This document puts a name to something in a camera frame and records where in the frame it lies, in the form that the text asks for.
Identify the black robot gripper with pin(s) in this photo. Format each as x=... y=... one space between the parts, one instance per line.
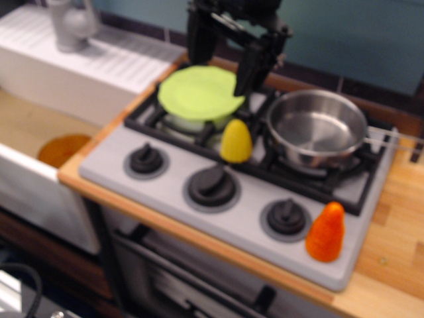
x=209 y=19

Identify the orange toy carrot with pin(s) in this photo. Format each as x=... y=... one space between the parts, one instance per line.
x=324 y=240

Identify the green plastic plate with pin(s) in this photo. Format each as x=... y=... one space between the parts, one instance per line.
x=200 y=93

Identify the black burner grate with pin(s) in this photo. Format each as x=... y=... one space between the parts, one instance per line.
x=348 y=185

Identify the yellow toy corn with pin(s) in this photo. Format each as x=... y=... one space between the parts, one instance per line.
x=236 y=144

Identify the stainless steel pot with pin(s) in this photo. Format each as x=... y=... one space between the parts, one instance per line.
x=319 y=129

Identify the black left stove knob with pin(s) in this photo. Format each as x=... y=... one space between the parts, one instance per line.
x=146 y=163

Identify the black stove knob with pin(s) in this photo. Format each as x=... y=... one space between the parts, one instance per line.
x=212 y=190
x=285 y=221
x=146 y=163

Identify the black middle stove knob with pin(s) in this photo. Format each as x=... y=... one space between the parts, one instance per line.
x=212 y=190

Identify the grey toy faucet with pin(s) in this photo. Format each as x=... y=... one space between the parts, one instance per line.
x=73 y=26

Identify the grey toy stove top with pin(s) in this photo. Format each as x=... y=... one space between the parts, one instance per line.
x=238 y=227

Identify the white toy sink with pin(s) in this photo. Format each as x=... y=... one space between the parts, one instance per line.
x=46 y=93

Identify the black right stove knob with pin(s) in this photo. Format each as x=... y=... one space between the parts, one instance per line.
x=285 y=221

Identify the oven door with handle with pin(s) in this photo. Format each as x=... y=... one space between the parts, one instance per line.
x=172 y=277

